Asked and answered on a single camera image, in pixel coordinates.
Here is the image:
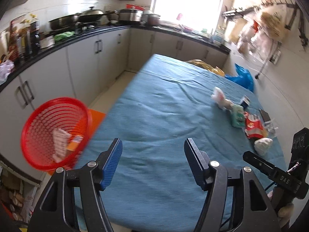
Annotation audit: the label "white printed box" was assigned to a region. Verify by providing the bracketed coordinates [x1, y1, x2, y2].
[52, 128, 72, 163]

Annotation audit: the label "orange box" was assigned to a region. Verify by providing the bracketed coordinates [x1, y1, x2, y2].
[66, 135, 83, 152]

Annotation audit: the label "lower kitchen cabinets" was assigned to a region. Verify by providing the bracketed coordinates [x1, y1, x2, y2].
[1, 26, 230, 185]

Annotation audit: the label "right hand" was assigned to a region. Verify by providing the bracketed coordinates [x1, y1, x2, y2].
[278, 203, 294, 228]

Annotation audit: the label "white crumpled paper ball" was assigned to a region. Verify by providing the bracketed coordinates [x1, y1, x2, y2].
[254, 138, 273, 157]

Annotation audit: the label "orange stool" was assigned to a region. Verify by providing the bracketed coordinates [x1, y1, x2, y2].
[53, 109, 106, 169]

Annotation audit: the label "clear plastic cup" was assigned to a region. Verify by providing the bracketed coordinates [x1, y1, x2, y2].
[263, 119, 279, 135]

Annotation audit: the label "blue table cloth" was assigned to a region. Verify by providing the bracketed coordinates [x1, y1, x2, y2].
[74, 53, 287, 232]

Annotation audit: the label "red white snack bag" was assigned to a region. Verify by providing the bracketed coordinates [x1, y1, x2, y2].
[244, 112, 268, 139]

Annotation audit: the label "red plastic mesh basket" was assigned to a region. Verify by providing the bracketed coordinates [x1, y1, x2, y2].
[20, 97, 92, 171]

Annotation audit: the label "black smartphone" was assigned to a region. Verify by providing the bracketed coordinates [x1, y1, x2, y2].
[259, 109, 271, 123]

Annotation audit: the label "green tissue pack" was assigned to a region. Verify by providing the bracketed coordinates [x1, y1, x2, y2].
[230, 104, 245, 128]

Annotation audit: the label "white crumpled wrapper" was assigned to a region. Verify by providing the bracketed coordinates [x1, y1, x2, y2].
[211, 87, 234, 110]

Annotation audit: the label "dark blue white carton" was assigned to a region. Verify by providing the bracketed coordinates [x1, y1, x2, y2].
[239, 95, 250, 110]

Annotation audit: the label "yellow plastic bag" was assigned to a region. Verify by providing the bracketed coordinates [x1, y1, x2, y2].
[186, 59, 225, 77]

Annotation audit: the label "blue plastic bag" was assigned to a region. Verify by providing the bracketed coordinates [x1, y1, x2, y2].
[225, 63, 255, 93]

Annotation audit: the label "green cloth on counter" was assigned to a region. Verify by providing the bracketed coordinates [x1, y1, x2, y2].
[54, 32, 75, 42]

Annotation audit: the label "hanging plastic bags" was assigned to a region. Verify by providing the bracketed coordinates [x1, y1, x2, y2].
[226, 9, 280, 61]

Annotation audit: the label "condiment bottles group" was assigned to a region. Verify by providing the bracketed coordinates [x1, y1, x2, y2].
[8, 14, 41, 66]

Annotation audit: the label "black frying pan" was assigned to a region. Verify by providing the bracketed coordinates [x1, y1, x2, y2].
[49, 13, 81, 30]

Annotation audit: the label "black wok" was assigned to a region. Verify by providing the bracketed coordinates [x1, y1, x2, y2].
[78, 6, 117, 23]

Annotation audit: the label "steel cooking pot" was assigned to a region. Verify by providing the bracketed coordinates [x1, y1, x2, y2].
[118, 9, 143, 22]

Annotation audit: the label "wall hook rack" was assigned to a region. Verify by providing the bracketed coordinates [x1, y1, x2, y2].
[258, 0, 308, 51]

